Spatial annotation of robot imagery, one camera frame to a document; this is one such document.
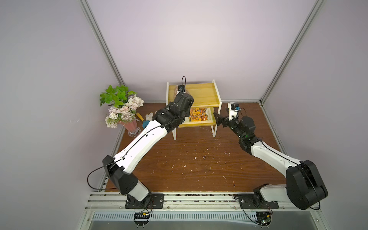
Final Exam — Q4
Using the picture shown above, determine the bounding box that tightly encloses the yellow white bookshelf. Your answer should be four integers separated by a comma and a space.
179, 80, 222, 137

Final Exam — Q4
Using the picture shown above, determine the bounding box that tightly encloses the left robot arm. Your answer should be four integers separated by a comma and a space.
102, 92, 195, 208

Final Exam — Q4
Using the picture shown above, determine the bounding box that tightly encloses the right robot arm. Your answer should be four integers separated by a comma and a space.
214, 113, 328, 210

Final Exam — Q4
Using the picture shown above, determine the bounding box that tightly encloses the colourful picture book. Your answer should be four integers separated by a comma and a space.
188, 107, 213, 124

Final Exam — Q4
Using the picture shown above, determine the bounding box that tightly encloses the white work glove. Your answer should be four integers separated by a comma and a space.
145, 112, 153, 121

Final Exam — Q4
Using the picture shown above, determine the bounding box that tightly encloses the flower bouquet in pink vase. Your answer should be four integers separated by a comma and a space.
100, 85, 144, 137

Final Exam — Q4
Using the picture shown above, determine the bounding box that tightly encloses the right circuit board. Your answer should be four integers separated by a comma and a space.
256, 212, 272, 227

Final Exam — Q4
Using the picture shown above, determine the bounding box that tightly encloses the circuit board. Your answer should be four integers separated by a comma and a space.
256, 212, 272, 227
133, 212, 150, 228

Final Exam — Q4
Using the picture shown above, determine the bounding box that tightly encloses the left circuit board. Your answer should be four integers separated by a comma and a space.
133, 212, 150, 228

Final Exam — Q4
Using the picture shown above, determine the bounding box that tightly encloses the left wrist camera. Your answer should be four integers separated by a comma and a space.
177, 84, 186, 94

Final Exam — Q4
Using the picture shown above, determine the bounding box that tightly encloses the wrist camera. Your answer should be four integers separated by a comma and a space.
177, 84, 186, 94
228, 102, 241, 121

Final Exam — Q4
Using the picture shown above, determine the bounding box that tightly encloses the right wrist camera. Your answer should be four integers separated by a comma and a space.
228, 102, 241, 121

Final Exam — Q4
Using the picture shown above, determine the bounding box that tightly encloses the yellow handled blue tool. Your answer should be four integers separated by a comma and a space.
136, 113, 150, 129

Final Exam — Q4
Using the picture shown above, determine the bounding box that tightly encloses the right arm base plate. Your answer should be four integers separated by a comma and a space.
237, 194, 279, 209

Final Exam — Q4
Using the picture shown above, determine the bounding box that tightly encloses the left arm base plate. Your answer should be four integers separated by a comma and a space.
125, 193, 164, 209

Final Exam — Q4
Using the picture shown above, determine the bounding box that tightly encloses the aluminium mounting rail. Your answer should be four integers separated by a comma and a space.
84, 192, 321, 213

